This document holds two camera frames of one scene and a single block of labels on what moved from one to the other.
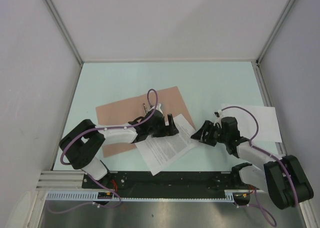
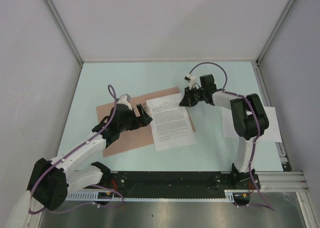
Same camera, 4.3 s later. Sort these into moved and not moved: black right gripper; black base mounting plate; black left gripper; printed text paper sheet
Moved: printed text paper sheet; black left gripper; black right gripper
Not moved: black base mounting plate
